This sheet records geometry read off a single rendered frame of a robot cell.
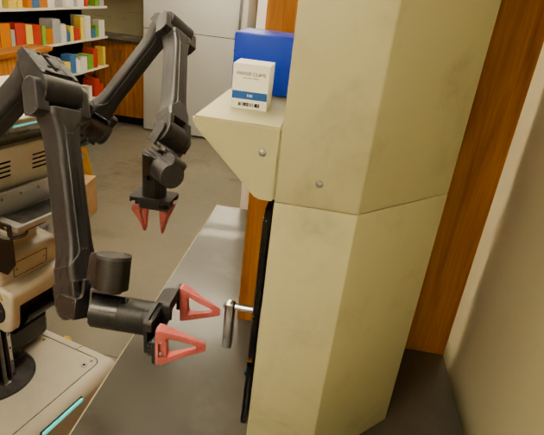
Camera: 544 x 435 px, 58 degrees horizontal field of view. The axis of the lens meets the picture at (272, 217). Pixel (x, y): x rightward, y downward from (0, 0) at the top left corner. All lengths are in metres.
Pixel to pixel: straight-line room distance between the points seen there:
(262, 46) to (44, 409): 1.52
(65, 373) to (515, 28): 1.80
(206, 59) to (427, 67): 5.11
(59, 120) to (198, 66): 4.83
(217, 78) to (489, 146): 4.84
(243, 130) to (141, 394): 0.59
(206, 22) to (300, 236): 5.09
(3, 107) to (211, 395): 0.69
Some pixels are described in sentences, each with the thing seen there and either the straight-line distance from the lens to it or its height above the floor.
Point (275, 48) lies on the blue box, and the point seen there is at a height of 1.58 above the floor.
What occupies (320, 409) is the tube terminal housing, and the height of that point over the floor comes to 1.07.
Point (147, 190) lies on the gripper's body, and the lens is 1.19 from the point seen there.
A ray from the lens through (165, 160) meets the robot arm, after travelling 1.12.
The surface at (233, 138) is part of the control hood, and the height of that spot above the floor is 1.49.
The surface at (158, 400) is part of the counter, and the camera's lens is 1.01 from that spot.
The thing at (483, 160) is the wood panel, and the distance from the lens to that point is 1.04.
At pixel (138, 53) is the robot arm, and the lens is 1.51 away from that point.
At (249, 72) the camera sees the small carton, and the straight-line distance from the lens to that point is 0.68.
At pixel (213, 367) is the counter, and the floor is 0.94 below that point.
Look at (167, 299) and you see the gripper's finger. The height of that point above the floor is 1.18.
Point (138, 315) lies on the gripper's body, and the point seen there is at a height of 1.16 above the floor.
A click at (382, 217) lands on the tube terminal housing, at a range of 0.69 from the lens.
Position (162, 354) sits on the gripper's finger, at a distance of 0.81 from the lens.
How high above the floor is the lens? 1.66
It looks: 25 degrees down
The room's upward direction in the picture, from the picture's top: 7 degrees clockwise
